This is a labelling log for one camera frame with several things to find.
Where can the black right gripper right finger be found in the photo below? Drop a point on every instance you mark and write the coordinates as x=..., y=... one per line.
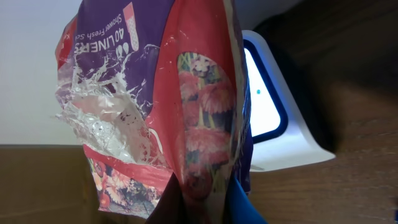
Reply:
x=241, y=210

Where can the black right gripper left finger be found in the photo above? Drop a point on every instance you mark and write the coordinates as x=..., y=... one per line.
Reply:
x=170, y=208

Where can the purple pink Carefree pack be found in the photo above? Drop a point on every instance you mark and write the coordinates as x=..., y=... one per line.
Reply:
x=157, y=90

